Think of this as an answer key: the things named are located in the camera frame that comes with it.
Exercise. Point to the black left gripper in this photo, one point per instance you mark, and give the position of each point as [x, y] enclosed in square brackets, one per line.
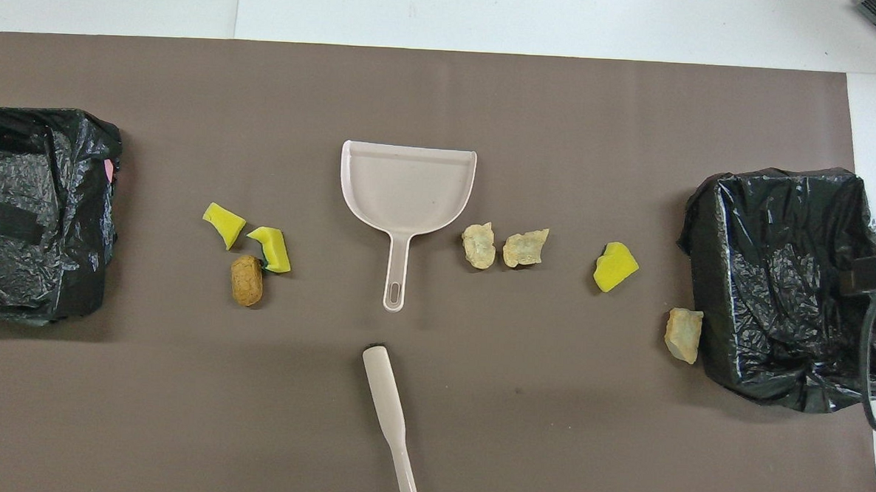
[6, 221]

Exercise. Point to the pale foam chunk orange side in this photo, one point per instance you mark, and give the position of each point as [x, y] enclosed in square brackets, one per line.
[684, 334]

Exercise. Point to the small yellow sponge piece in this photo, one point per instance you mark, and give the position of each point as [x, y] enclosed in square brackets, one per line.
[225, 222]

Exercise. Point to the brown sponge piece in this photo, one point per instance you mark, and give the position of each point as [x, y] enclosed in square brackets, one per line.
[246, 282]

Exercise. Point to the large yellow sponge chunk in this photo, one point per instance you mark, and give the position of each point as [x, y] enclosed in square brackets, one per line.
[614, 268]

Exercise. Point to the yellow green sponge piece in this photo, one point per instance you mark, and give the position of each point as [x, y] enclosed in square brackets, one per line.
[275, 250]

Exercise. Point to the beige plastic dustpan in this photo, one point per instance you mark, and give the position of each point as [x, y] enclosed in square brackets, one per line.
[407, 193]

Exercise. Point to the black bag lined bin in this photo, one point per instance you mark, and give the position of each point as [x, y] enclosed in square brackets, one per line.
[778, 253]
[63, 185]

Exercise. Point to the brown paper table mat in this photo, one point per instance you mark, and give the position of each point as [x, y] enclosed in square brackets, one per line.
[489, 100]

